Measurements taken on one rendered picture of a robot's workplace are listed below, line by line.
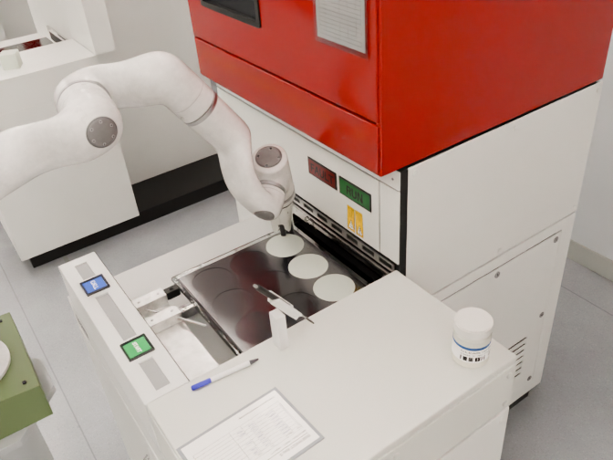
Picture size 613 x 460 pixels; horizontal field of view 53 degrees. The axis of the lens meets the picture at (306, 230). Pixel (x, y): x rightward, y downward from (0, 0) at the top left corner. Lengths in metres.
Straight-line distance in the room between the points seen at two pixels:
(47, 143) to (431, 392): 0.82
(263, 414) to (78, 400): 1.59
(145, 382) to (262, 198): 0.45
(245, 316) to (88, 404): 1.30
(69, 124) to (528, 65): 0.97
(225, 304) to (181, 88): 0.52
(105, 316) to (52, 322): 1.62
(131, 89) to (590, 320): 2.16
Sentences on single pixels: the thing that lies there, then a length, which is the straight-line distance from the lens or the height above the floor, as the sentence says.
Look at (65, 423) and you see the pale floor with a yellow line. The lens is 2.62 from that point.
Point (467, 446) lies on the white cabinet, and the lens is 1.35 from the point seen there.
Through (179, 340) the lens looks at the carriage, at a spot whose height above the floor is 0.88.
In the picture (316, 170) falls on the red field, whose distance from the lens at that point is 1.57.
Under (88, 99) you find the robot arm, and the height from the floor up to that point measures 1.45.
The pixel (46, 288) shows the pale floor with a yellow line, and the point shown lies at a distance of 3.29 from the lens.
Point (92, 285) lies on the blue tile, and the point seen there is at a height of 0.96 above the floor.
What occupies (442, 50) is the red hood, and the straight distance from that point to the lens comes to 1.28.
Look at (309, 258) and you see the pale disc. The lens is 1.59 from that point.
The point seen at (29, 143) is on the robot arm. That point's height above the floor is 1.40.
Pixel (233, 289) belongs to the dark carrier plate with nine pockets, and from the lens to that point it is 1.53.
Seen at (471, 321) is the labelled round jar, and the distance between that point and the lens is 1.19.
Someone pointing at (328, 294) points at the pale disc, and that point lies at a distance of 1.48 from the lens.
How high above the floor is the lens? 1.87
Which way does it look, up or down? 35 degrees down
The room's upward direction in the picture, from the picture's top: 5 degrees counter-clockwise
